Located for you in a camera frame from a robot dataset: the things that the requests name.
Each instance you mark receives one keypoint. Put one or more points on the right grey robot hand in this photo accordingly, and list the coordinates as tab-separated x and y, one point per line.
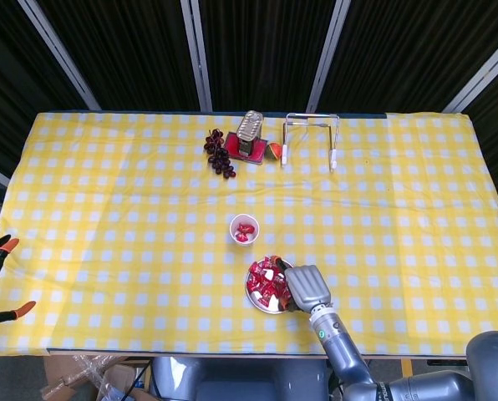
307	288

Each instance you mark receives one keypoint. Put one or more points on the round metal plate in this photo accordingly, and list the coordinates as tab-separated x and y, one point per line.
270	310

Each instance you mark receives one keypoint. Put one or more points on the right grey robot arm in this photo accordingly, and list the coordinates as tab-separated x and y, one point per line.
341	346

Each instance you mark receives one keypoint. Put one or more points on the white paper cup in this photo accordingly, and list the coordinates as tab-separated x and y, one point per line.
242	219

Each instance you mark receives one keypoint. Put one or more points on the grey robot torso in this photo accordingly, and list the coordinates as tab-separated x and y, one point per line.
253	380

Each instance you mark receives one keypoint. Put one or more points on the yellow white checked tablecloth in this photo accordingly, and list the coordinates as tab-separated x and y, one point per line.
107	209

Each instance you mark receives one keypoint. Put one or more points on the brown cardboard box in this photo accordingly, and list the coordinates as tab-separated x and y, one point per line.
57	369

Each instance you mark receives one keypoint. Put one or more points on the clear plastic wrap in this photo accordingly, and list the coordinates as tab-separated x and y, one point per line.
86	367

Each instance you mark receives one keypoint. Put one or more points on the dark purple grape bunch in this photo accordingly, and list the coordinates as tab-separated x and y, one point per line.
220	158

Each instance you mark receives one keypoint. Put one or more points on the red rectangular tray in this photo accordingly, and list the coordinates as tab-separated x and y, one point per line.
232	144

